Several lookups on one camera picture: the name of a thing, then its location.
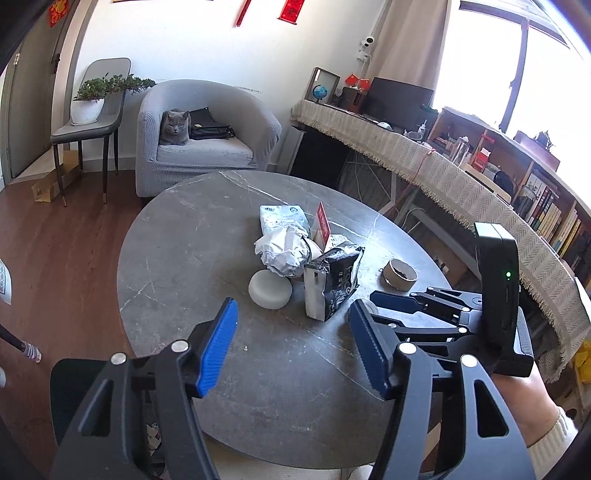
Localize black leather bag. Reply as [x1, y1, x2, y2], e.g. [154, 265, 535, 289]
[187, 107, 236, 140]

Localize black white bag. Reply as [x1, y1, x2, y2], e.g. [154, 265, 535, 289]
[303, 235, 365, 322]

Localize white paper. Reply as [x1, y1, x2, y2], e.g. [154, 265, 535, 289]
[255, 226, 311, 278]

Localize black cabinet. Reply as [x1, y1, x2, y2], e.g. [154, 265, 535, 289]
[290, 124, 352, 190]

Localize black monitor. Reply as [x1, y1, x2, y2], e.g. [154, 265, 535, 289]
[361, 77, 435, 131]

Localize blue white plastic packet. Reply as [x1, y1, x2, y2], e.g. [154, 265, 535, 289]
[259, 204, 311, 241]

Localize beige fringed tablecloth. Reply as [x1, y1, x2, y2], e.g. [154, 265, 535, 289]
[291, 99, 591, 384]

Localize beige curtain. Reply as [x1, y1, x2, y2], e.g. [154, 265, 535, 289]
[369, 0, 453, 93]

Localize wooden picture frame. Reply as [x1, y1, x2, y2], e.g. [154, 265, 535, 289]
[308, 67, 341, 104]

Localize red white card package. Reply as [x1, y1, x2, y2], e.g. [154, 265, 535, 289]
[315, 202, 334, 252]

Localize cardboard box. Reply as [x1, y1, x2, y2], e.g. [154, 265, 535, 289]
[31, 150, 81, 204]

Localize white round disc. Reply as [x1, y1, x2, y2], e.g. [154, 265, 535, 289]
[248, 270, 293, 309]

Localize potted plant in white pot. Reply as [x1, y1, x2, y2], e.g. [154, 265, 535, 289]
[70, 74, 157, 126]

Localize person's right forearm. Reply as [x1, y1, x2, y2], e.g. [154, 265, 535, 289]
[489, 367, 580, 480]

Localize grey cat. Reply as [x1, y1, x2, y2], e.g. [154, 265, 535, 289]
[159, 109, 191, 147]

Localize grey door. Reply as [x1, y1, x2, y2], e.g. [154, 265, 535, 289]
[0, 0, 100, 181]

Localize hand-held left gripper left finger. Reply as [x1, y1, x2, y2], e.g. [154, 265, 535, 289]
[52, 296, 241, 480]

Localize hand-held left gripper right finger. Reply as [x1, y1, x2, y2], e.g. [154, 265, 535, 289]
[348, 299, 539, 480]

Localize grey armchair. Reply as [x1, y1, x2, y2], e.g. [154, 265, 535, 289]
[135, 79, 282, 198]

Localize wooden bookshelf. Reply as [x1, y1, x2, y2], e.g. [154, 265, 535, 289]
[427, 107, 591, 278]

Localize grey dining chair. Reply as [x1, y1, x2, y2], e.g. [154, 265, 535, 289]
[50, 58, 132, 207]

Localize brown wooden box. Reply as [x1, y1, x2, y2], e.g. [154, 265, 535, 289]
[341, 86, 365, 113]

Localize window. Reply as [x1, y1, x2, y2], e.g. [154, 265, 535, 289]
[434, 0, 591, 153]

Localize black cable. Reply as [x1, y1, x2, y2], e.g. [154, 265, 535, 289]
[0, 323, 43, 364]

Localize round beige bowl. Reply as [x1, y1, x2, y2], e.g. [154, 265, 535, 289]
[379, 258, 419, 291]

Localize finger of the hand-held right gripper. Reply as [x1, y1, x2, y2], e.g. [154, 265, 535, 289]
[381, 318, 467, 356]
[369, 286, 484, 326]

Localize row of books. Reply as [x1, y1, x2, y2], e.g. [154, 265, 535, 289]
[515, 175, 591, 273]

